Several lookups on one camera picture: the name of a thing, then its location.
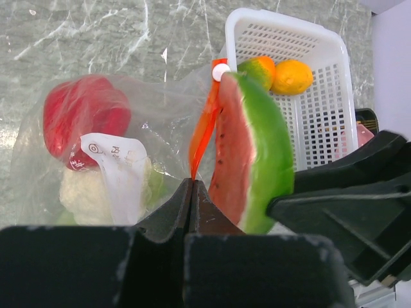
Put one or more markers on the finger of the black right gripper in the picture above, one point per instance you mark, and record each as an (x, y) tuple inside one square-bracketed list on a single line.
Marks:
[(369, 224), (383, 158)]

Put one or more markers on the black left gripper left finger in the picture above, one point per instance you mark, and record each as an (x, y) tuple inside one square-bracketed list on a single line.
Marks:
[(111, 266)]

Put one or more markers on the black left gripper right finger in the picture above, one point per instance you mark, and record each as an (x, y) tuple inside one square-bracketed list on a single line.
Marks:
[(223, 267)]

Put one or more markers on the white cauliflower toy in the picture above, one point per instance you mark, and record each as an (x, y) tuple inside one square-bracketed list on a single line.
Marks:
[(85, 197)]

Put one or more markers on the watermelon slice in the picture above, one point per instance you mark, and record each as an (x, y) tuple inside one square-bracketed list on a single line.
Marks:
[(253, 154)]

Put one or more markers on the clear zip bag orange zipper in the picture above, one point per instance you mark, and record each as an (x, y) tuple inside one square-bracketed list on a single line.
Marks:
[(101, 149)]

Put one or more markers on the red bell pepper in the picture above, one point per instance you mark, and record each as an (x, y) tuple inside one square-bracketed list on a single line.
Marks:
[(90, 104)]

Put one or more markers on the pink plate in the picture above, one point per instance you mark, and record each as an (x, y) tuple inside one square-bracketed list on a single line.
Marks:
[(364, 135)]

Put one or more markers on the white plastic basket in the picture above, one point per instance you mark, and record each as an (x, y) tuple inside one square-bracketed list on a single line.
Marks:
[(321, 121)]

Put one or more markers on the orange lemon fruit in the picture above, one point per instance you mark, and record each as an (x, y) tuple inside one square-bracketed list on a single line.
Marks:
[(292, 77)]

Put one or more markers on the green orange mango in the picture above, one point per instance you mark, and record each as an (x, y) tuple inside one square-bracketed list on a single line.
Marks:
[(261, 69)]

